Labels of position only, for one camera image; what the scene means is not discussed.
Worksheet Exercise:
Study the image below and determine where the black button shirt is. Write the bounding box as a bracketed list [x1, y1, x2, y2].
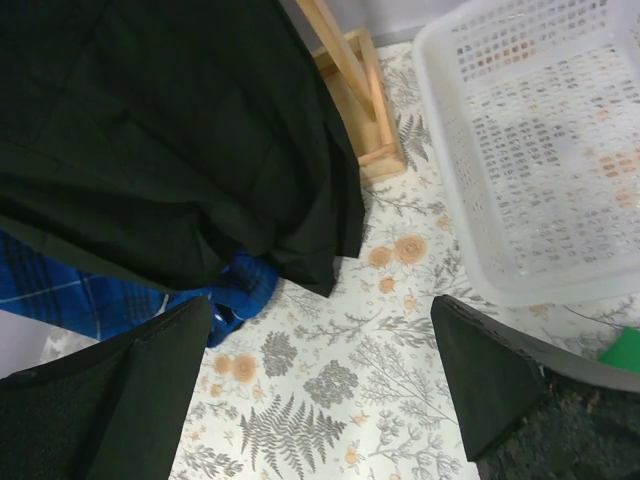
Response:
[1, 1, 364, 296]

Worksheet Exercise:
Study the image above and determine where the blue plaid shirt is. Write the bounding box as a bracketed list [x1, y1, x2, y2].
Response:
[1, 232, 279, 348]

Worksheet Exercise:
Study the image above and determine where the white plastic basket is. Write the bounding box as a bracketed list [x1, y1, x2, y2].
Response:
[413, 0, 639, 307]

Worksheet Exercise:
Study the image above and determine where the wooden clothes rack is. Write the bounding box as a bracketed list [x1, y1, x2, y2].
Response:
[297, 0, 406, 186]

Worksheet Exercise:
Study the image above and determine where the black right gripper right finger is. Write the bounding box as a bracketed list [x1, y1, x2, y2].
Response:
[431, 296, 639, 479]

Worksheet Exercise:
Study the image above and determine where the green cloth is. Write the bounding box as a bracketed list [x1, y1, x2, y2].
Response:
[598, 328, 640, 374]

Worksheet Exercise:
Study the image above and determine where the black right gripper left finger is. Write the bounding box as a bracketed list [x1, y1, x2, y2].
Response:
[1, 297, 210, 479]

